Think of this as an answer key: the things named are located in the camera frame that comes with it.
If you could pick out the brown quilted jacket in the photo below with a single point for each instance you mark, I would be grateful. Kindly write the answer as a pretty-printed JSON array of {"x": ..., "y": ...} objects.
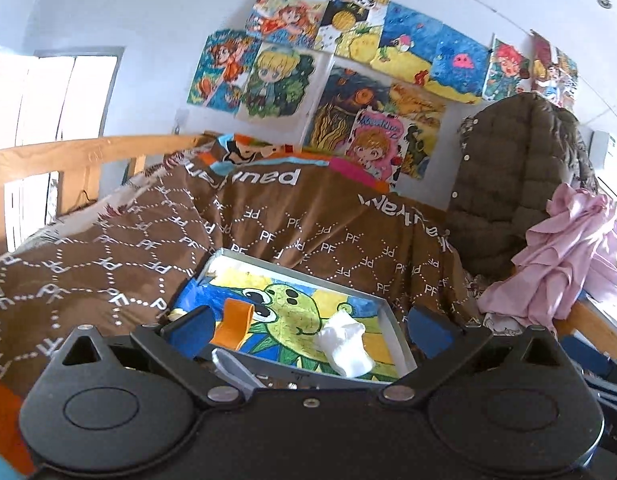
[{"x": 513, "y": 170}]

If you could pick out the round ceiling fixture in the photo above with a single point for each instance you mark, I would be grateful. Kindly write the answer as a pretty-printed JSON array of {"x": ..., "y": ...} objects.
[{"x": 604, "y": 2}]

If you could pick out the yellow landscape wall poster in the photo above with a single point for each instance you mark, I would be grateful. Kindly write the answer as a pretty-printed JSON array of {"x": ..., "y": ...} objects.
[{"x": 421, "y": 110}]

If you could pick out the dark blue cloth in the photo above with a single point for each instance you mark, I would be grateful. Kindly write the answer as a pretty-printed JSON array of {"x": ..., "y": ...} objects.
[{"x": 583, "y": 355}]

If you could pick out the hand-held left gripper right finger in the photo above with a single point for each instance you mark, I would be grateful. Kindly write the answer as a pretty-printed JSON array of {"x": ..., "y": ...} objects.
[{"x": 431, "y": 332}]

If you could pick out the grey metal tray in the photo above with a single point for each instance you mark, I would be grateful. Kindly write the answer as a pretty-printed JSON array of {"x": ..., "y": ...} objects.
[{"x": 396, "y": 330}]

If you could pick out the window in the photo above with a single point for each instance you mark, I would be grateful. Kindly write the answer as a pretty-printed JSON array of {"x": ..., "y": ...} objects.
[{"x": 83, "y": 90}]

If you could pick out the pink cloth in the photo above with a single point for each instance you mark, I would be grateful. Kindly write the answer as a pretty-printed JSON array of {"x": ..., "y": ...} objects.
[{"x": 568, "y": 255}]

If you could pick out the dark fish and seaweed poster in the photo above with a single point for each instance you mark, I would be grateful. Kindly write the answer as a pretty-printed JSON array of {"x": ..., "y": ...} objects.
[{"x": 343, "y": 105}]

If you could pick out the blond figure wall poster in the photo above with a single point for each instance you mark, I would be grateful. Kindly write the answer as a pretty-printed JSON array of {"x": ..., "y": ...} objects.
[{"x": 276, "y": 85}]

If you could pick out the pink jellyfish wall poster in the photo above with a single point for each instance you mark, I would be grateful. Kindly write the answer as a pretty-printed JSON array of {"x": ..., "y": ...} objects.
[{"x": 461, "y": 65}]

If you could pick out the plain white sock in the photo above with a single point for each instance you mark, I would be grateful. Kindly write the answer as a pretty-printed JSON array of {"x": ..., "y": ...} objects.
[{"x": 346, "y": 345}]

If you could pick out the white air conditioner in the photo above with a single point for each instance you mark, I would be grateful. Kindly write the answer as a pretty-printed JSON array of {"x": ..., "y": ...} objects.
[{"x": 602, "y": 145}]

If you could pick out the cartoon plant drawing sheet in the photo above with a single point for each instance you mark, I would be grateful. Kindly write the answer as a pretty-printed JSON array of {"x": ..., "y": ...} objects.
[{"x": 293, "y": 310}]

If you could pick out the orange-haired figure wall poster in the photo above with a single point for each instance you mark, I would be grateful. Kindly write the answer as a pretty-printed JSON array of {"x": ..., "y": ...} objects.
[{"x": 286, "y": 20}]

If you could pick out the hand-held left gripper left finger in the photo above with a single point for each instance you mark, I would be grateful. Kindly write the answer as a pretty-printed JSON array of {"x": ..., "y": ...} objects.
[{"x": 191, "y": 332}]

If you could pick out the black and yellow wall poster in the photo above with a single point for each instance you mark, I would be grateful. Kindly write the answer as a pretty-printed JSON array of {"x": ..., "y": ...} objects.
[{"x": 346, "y": 20}]

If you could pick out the red-haired figure green poster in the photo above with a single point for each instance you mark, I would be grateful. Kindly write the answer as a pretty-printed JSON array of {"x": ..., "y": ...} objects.
[{"x": 505, "y": 70}]

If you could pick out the pink figure wall poster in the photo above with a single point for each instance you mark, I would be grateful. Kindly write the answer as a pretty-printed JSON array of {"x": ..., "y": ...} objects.
[{"x": 376, "y": 147}]

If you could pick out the red and white figure poster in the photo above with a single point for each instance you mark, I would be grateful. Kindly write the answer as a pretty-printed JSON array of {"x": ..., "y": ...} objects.
[{"x": 553, "y": 67}]

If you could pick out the swimming red-haired figure wall poster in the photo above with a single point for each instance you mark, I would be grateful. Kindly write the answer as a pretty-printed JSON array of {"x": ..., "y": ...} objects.
[{"x": 221, "y": 70}]

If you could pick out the brown printed blanket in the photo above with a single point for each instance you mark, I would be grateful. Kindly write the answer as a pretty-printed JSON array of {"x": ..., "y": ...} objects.
[{"x": 113, "y": 240}]

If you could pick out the orange sock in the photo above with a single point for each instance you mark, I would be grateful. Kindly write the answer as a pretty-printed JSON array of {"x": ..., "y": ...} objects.
[{"x": 233, "y": 325}]

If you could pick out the blue sea yellow sand poster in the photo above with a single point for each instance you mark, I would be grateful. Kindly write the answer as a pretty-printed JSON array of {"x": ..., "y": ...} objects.
[{"x": 403, "y": 45}]

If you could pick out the plain grey sock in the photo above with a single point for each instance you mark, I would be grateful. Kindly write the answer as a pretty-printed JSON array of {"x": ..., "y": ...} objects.
[{"x": 233, "y": 367}]

